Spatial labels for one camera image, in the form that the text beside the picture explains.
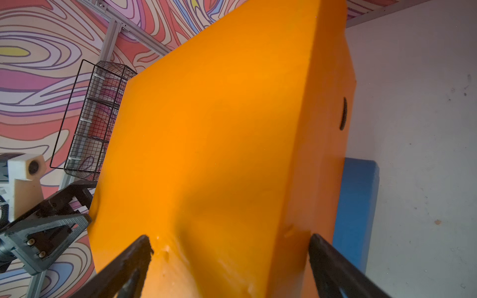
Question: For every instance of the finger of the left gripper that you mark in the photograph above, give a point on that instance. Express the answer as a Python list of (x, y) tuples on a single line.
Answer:
[(59, 203), (39, 242)]

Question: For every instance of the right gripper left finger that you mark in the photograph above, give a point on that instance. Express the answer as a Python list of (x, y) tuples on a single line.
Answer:
[(124, 277)]

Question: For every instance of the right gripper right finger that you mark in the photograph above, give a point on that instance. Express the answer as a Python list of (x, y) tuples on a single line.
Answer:
[(335, 276)]

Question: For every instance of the blue shoebox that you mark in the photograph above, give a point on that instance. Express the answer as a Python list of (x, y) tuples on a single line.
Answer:
[(356, 210)]

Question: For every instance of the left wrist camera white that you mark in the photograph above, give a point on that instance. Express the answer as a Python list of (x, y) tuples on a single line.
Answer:
[(21, 189)]

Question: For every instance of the orange shoebox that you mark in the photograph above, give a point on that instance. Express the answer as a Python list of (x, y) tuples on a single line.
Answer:
[(228, 154)]

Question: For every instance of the black wire basket left wall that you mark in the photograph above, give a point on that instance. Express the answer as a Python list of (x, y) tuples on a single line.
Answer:
[(89, 117)]

